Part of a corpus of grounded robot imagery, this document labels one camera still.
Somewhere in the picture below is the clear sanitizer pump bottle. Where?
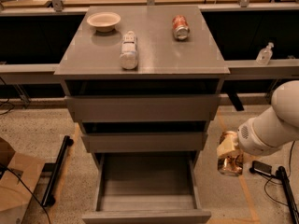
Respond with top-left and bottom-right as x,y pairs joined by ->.
256,42 -> 274,65

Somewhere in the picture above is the black cable on box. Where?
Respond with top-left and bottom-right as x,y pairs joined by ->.
0,161 -> 52,224

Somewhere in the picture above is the beige paper bowl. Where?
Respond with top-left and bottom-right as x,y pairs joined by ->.
87,12 -> 121,33

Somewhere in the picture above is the grey middle drawer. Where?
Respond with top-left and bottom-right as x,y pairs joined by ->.
81,132 -> 207,153

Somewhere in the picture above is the grey metal shelf rail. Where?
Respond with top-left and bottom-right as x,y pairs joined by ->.
0,59 -> 299,85

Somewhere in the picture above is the grey top drawer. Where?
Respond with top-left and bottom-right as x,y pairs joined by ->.
65,95 -> 220,122

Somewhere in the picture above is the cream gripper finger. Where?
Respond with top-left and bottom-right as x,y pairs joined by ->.
217,133 -> 241,159

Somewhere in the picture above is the grey open bottom drawer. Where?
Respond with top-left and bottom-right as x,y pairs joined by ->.
82,152 -> 211,224

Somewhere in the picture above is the small black device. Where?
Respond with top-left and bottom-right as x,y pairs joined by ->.
249,161 -> 272,176

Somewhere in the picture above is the red soda can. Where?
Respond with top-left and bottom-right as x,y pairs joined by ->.
172,15 -> 190,41

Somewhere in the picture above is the brown cardboard box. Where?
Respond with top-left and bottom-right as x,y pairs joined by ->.
0,138 -> 45,224

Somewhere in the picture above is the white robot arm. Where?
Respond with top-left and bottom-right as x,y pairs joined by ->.
217,80 -> 299,158

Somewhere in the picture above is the black cable right floor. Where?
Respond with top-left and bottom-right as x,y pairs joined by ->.
263,140 -> 299,207

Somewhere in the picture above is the black metal bar left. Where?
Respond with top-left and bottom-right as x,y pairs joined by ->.
41,135 -> 74,207

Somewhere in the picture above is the black metal bar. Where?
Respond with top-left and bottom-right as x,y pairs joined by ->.
41,135 -> 74,207
276,166 -> 299,224

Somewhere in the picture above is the white plastic bottle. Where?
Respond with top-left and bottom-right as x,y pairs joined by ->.
120,31 -> 138,70

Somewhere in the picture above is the black metal bar right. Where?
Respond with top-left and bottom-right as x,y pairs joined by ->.
276,166 -> 299,224

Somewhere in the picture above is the grey drawer cabinet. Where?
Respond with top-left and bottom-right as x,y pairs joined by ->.
53,5 -> 232,224

